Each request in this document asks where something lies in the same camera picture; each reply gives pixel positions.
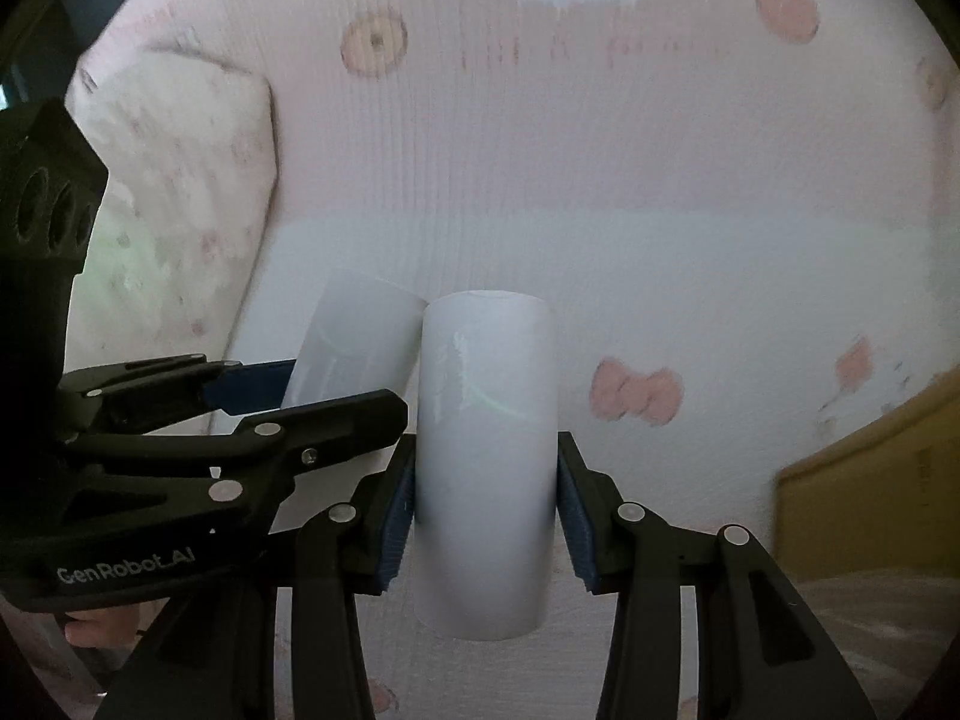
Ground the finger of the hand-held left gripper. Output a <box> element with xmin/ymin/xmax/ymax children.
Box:
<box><xmin>60</xmin><ymin>357</ymin><xmax>298</xmax><ymax>436</ymax></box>
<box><xmin>66</xmin><ymin>388</ymin><xmax>410</xmax><ymax>535</ymax></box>

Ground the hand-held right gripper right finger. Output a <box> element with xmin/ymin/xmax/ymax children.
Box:
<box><xmin>556</xmin><ymin>431</ymin><xmax>880</xmax><ymax>720</ymax></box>

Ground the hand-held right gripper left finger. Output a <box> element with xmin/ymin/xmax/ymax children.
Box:
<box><xmin>94</xmin><ymin>435</ymin><xmax>419</xmax><ymax>720</ymax></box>

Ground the white paper roll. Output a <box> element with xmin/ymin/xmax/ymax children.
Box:
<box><xmin>414</xmin><ymin>289</ymin><xmax>558</xmax><ymax>643</ymax></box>
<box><xmin>281</xmin><ymin>267</ymin><xmax>428</xmax><ymax>411</ymax></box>

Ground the brown cardboard box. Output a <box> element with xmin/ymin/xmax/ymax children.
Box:
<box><xmin>775</xmin><ymin>366</ymin><xmax>960</xmax><ymax>580</ymax></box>

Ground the person's left hand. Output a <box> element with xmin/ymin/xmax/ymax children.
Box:
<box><xmin>64</xmin><ymin>604</ymin><xmax>145</xmax><ymax>650</ymax></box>

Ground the pale floral pillow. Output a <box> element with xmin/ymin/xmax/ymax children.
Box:
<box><xmin>66</xmin><ymin>51</ymin><xmax>280</xmax><ymax>437</ymax></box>

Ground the pink cat print blanket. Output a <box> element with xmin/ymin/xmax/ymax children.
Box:
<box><xmin>22</xmin><ymin>0</ymin><xmax>955</xmax><ymax>720</ymax></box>

